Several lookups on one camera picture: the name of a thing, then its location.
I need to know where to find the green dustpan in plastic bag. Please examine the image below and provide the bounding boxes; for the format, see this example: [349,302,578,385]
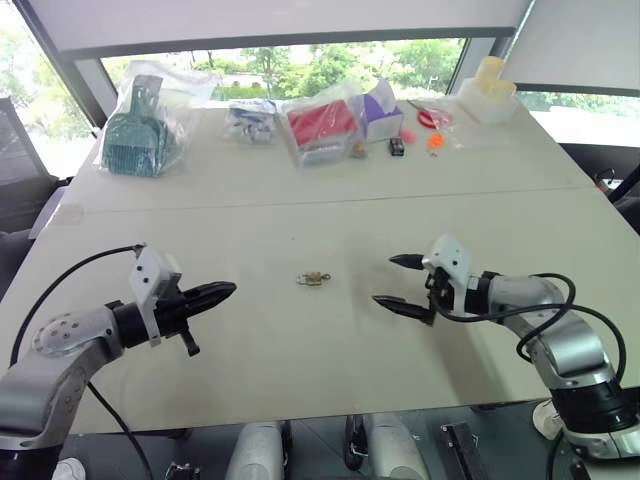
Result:
[93,60,222,180]

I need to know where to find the purple white box in bag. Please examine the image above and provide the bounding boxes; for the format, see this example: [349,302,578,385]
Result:
[351,78,407,145]

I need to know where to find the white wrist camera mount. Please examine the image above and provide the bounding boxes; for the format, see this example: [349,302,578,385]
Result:
[128,245,183,348]
[421,233,473,297]

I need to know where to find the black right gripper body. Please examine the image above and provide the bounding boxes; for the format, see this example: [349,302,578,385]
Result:
[423,266,470,327]

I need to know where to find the white roller blind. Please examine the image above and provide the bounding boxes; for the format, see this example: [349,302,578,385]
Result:
[9,0,532,54]
[498,0,640,97]

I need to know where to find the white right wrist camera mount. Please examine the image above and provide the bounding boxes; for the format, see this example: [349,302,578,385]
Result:
[421,233,473,297]

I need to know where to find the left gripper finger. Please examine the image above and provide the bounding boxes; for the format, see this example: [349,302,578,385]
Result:
[183,291,236,320]
[181,280,238,304]

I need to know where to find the red item in plastic bag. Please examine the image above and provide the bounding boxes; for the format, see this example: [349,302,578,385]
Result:
[278,92,362,170]

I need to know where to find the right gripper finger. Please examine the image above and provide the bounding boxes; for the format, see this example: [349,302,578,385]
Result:
[371,294,434,326]
[388,253,427,274]

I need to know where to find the black office chair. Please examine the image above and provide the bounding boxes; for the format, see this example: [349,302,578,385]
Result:
[0,94,70,232]

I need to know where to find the silver rounded shape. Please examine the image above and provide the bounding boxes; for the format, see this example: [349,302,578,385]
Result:
[230,421,285,480]
[368,411,430,480]

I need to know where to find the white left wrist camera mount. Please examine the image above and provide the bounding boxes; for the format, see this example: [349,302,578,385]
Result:
[128,245,183,348]

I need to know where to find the bag of blue white parts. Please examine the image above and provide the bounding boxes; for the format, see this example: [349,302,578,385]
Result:
[219,96,279,147]

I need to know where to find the pale yellow cylinder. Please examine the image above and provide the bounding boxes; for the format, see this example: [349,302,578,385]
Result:
[473,55,518,101]

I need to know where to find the black cable under left arm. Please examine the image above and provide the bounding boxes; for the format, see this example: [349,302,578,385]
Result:
[87,382,154,480]

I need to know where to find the red scissors in clear bag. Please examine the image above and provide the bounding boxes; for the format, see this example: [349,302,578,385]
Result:
[405,97,501,151]

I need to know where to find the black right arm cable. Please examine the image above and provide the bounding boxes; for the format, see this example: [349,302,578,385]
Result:
[432,272,629,392]

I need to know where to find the black flat bar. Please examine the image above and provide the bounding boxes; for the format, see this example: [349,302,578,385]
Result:
[439,421,490,480]

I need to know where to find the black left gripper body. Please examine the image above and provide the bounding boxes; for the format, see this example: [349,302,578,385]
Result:
[155,275,202,358]

